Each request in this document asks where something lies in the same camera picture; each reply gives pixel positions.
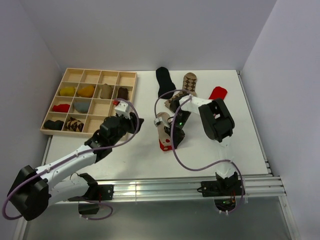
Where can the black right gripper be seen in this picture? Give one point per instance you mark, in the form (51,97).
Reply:
(178,136)

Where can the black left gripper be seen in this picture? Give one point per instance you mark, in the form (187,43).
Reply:
(132,122)

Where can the red reindeer sock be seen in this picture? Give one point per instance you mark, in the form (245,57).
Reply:
(218,93)
(164,137)

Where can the dark brown striped sock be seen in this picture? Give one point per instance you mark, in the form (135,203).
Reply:
(123,93)

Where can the brown argyle sock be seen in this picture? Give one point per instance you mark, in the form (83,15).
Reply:
(189,84)

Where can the tan ribbed sock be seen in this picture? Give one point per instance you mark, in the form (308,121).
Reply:
(106,91)

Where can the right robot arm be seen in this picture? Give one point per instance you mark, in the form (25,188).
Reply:
(217,124)

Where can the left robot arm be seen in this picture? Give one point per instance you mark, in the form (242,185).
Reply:
(35,189)

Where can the rolled grey sock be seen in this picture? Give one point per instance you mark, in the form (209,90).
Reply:
(82,107)

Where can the rolled argyle sock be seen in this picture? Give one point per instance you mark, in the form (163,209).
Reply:
(74,125)

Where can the wooden compartment tray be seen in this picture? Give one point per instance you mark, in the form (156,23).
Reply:
(99,108)

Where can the rolled orange sock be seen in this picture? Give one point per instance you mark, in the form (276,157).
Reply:
(86,92)

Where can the rolled red sock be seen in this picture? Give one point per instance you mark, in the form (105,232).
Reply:
(61,108)

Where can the rolled black sock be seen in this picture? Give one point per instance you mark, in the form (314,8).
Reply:
(56,125)

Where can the rolled yellow sock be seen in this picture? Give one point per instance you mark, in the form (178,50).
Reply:
(68,91)

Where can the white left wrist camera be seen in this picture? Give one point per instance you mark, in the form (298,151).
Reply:
(122,108)

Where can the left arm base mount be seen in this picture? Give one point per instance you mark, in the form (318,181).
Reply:
(95,201)

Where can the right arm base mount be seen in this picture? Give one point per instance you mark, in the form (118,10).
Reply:
(226,194)

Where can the aluminium frame rail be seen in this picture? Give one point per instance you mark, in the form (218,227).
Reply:
(170,189)

